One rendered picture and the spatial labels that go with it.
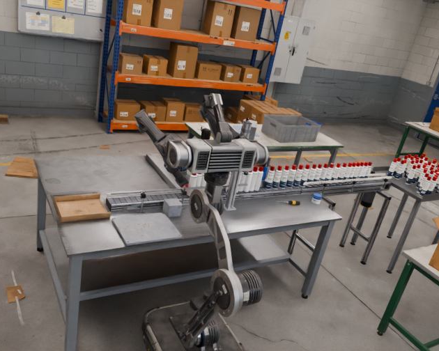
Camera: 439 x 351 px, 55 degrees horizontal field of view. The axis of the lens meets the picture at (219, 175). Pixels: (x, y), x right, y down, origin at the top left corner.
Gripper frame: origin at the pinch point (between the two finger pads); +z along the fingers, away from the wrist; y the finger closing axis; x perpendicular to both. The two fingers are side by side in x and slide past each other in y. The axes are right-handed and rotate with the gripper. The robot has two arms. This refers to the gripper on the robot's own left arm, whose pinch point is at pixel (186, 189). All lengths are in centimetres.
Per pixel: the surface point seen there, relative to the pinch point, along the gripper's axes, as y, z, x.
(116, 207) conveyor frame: -4, -26, 47
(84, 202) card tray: 10, -35, 62
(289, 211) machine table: -30, 55, -55
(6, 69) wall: 444, -21, 74
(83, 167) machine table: 66, -26, 51
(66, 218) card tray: -11, -46, 73
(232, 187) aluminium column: -17.0, 10.8, -26.5
